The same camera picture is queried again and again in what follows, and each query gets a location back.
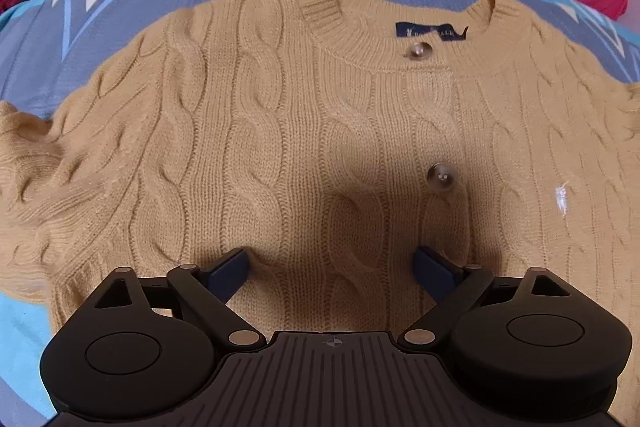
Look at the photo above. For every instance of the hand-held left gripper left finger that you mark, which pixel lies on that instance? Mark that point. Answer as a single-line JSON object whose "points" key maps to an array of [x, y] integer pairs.
{"points": [[227, 274]]}

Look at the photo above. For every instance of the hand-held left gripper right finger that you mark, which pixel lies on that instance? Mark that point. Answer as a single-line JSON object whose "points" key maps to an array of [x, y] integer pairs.
{"points": [[430, 274]]}

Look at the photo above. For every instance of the blue grey patterned bedsheet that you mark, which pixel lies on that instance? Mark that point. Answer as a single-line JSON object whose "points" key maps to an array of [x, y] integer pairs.
{"points": [[75, 42]]}

